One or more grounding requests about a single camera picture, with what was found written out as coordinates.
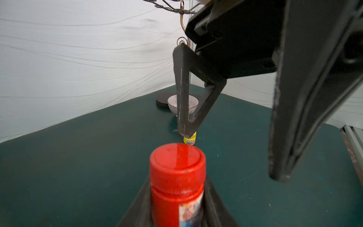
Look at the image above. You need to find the purple patterned bowl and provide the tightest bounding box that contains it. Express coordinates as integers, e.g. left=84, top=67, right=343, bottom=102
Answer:
left=167, top=95, right=199, bottom=116

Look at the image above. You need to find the red jar lid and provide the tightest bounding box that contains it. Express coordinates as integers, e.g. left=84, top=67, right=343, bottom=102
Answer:
left=149, top=143, right=206, bottom=194

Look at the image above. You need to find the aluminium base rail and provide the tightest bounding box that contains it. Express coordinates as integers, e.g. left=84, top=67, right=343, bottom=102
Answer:
left=341, top=125, right=363, bottom=185

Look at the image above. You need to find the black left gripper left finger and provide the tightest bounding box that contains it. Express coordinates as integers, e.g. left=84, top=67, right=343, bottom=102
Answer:
left=117, top=176, right=153, bottom=227

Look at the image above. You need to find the red paint jar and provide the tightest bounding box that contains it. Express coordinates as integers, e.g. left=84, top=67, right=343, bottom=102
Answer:
left=151, top=186, right=204, bottom=227

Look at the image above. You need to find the bronze scroll jewelry stand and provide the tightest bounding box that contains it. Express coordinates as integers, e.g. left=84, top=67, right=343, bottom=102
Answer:
left=141, top=0, right=203, bottom=108

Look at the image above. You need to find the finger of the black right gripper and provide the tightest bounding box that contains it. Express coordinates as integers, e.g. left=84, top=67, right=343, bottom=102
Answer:
left=268, top=1, right=363, bottom=182

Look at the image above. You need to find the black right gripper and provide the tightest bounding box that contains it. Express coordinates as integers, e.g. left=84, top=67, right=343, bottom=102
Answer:
left=173, top=0, right=286, bottom=138

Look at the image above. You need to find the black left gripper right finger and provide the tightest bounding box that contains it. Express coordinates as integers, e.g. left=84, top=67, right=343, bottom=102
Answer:
left=201, top=176, right=238, bottom=227

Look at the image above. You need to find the yellow paint jar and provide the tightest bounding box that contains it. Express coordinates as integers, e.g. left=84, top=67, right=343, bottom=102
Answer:
left=183, top=132, right=197, bottom=145

